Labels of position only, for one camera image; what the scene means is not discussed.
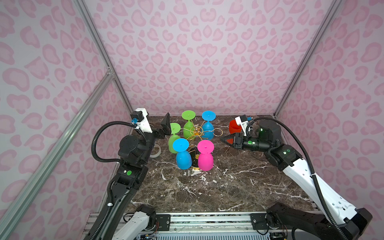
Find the front blue wine glass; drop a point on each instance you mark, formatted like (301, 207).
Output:
(183, 157)

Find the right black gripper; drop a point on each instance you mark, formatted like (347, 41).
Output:
(230, 136)

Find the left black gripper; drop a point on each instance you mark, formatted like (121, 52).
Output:
(165, 130)

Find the gold wire glass rack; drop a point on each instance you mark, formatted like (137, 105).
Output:
(198, 132)

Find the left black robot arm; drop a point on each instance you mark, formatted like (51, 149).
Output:
(134, 153)

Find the clear tape roll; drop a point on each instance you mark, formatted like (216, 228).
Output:
(156, 151)

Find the green wine glass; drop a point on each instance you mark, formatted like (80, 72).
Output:
(175, 128)
(188, 129)

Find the magenta wine glass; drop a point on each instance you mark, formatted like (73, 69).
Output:
(205, 160)

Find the left green wine glass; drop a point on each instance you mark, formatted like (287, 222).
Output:
(175, 128)

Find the red wine glass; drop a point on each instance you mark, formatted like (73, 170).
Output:
(234, 127)

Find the back green wine glass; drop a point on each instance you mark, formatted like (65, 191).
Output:
(188, 129)

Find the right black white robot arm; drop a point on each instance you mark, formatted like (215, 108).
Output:
(338, 220)

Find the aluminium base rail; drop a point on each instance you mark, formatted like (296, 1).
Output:
(148, 225)

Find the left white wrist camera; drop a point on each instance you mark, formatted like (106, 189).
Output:
(140, 120)

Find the blue wine glass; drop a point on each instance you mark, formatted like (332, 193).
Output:
(183, 157)
(208, 128)

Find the back blue wine glass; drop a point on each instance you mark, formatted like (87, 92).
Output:
(208, 128)

